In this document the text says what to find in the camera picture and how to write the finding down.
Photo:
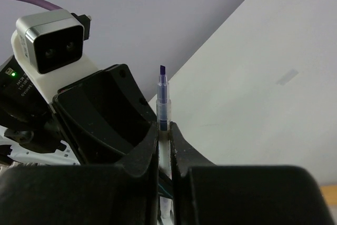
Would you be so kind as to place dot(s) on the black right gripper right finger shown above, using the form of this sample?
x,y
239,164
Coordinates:
x,y
206,193

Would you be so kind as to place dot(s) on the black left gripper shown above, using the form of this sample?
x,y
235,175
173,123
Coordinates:
x,y
103,117

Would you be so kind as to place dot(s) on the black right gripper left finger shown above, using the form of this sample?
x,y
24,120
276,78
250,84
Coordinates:
x,y
121,193

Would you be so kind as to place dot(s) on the purple marker pen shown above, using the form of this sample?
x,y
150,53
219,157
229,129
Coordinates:
x,y
163,113

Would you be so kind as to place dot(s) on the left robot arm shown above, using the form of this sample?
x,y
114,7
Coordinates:
x,y
96,120

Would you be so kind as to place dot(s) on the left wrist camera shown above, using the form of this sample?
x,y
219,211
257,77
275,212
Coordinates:
x,y
48,46

